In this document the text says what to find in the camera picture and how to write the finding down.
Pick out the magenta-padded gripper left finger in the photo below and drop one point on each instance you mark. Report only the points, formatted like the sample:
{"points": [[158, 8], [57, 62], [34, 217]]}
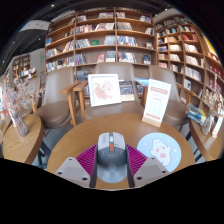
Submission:
{"points": [[85, 163]]}

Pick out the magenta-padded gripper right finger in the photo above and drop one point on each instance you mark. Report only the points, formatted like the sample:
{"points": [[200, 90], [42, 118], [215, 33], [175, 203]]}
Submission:
{"points": [[138, 163]]}

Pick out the grey and orange computer mouse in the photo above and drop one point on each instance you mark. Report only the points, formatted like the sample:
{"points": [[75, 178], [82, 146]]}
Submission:
{"points": [[112, 160]]}

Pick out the round light blue mouse pad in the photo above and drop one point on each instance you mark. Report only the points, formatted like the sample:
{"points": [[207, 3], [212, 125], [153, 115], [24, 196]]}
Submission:
{"points": [[160, 150]]}

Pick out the round wooden side table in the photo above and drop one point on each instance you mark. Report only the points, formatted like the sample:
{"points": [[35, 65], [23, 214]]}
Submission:
{"points": [[23, 146], [208, 145]]}

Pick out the white sign on wooden stand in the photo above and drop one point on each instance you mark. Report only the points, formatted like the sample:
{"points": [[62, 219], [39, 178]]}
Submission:
{"points": [[156, 101]]}

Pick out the brown leather wooden armchair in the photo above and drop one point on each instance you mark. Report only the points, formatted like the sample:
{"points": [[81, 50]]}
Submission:
{"points": [[175, 110], [55, 96], [126, 71]]}

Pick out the dark cover book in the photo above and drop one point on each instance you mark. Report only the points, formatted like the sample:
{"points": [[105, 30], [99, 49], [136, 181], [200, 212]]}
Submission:
{"points": [[126, 90]]}

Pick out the stack of books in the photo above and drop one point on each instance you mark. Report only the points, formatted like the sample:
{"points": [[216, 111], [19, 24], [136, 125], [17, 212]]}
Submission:
{"points": [[196, 115]]}

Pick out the glass vase with dried flowers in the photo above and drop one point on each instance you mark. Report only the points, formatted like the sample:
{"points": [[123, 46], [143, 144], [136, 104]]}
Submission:
{"points": [[207, 125], [20, 125]]}

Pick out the white framed floral picture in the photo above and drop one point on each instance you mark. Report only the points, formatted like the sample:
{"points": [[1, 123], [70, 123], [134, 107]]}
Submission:
{"points": [[104, 90]]}

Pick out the light blue book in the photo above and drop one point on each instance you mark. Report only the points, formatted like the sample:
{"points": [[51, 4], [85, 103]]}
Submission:
{"points": [[141, 82]]}

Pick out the small white sign card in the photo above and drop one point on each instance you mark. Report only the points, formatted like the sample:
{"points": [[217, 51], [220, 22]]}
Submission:
{"points": [[217, 128]]}

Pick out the distant wooden bookshelf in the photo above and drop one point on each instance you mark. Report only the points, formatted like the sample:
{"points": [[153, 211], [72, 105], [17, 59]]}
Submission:
{"points": [[21, 66]]}

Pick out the curved wooden bookshelf with books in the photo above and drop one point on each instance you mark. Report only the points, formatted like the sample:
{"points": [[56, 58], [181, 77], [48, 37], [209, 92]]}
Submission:
{"points": [[186, 50]]}

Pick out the wide wooden bookshelf with books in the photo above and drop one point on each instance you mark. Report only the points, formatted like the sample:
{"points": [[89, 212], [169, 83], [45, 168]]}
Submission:
{"points": [[100, 33]]}

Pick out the white ceiling light panel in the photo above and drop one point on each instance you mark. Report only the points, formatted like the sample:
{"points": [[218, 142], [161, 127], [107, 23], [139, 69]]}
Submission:
{"points": [[35, 25]]}

